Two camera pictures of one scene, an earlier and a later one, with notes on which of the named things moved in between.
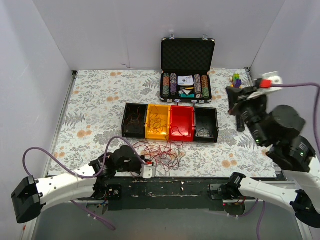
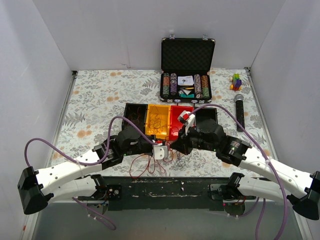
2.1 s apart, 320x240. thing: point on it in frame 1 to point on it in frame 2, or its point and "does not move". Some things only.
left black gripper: [138, 163] to [147, 146]
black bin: [133, 124] does not move
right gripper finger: [233, 94] to [184, 144]
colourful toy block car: [236, 82] does not move
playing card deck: [185, 80] does not move
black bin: [206, 125] does not move
